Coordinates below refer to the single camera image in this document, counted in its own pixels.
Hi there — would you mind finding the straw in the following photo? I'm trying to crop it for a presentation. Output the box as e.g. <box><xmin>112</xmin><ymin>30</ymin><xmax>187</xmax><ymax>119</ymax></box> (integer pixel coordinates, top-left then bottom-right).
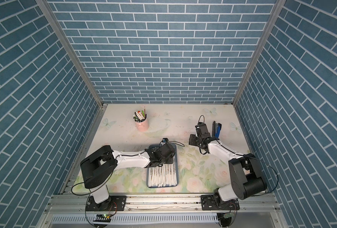
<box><xmin>148</xmin><ymin>168</ymin><xmax>154</xmax><ymax>187</ymax></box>
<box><xmin>151</xmin><ymin>168</ymin><xmax>156</xmax><ymax>186</ymax></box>

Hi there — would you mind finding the black and blue stapler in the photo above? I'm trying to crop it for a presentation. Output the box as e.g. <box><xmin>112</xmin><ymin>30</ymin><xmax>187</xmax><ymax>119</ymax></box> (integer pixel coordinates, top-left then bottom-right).
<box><xmin>212</xmin><ymin>121</ymin><xmax>222</xmax><ymax>139</ymax></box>

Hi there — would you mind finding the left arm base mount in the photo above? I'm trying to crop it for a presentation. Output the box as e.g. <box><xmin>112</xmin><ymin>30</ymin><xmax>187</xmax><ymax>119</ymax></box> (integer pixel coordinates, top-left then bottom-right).
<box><xmin>85</xmin><ymin>195</ymin><xmax>127</xmax><ymax>212</ymax></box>

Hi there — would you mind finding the pink pen cup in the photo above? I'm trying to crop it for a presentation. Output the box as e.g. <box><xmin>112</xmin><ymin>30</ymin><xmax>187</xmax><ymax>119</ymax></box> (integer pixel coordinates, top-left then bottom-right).
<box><xmin>135</xmin><ymin>118</ymin><xmax>149</xmax><ymax>132</ymax></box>

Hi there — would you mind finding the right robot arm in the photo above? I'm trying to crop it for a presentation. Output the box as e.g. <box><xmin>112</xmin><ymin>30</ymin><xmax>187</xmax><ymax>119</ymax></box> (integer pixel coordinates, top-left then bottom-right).
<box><xmin>189</xmin><ymin>122</ymin><xmax>267</xmax><ymax>203</ymax></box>

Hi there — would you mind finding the aluminium front rail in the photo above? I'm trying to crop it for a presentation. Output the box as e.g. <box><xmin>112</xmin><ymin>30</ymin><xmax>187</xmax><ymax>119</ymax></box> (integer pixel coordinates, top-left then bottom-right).
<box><xmin>46</xmin><ymin>193</ymin><xmax>281</xmax><ymax>214</ymax></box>

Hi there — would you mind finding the blue plastic storage tray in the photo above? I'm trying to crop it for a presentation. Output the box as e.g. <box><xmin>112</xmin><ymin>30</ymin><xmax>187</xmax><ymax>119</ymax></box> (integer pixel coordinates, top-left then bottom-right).
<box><xmin>145</xmin><ymin>141</ymin><xmax>179</xmax><ymax>188</ymax></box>

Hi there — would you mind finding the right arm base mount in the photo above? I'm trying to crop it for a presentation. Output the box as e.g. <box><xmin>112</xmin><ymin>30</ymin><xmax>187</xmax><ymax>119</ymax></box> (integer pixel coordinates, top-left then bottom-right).
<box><xmin>200</xmin><ymin>194</ymin><xmax>240</xmax><ymax>211</ymax></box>

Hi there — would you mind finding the white slotted cable duct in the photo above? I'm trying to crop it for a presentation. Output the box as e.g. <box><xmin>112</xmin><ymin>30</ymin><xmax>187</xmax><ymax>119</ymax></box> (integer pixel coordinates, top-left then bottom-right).
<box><xmin>51</xmin><ymin>213</ymin><xmax>218</xmax><ymax>225</ymax></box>

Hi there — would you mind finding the green circuit board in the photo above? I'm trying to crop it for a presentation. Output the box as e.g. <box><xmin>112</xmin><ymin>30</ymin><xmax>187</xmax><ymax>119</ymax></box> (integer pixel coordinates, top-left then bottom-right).
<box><xmin>93</xmin><ymin>214</ymin><xmax>112</xmax><ymax>223</ymax></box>

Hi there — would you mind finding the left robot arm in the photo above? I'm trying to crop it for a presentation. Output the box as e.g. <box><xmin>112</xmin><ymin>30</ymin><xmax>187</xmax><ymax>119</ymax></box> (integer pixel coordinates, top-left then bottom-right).
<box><xmin>80</xmin><ymin>142</ymin><xmax>177</xmax><ymax>204</ymax></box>

